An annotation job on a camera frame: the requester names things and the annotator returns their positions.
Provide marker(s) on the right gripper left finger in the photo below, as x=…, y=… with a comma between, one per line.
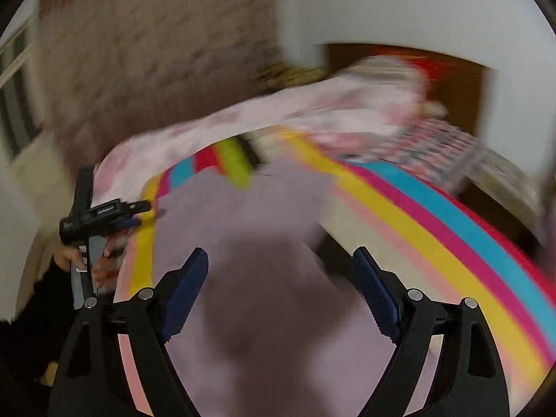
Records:
x=115, y=361

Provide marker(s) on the lilac sweatpants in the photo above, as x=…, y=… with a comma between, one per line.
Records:
x=270, y=333

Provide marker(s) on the black sleeved left forearm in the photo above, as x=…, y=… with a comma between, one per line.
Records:
x=34, y=340

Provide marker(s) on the left hand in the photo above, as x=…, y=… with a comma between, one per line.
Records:
x=106, y=268

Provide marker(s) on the rainbow striped bed sheet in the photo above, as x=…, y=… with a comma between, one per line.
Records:
x=425, y=236

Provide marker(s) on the brown patterned curtain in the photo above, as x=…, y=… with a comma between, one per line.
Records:
x=110, y=69

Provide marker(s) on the cluttered nightstand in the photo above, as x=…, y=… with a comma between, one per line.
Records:
x=518, y=192

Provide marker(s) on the plaid red white pillow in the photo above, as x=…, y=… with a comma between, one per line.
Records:
x=433, y=150

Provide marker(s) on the floral pink white blanket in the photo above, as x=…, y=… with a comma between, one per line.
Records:
x=377, y=95

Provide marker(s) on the dark brown wooden headboard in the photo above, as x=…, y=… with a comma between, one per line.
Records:
x=461, y=91

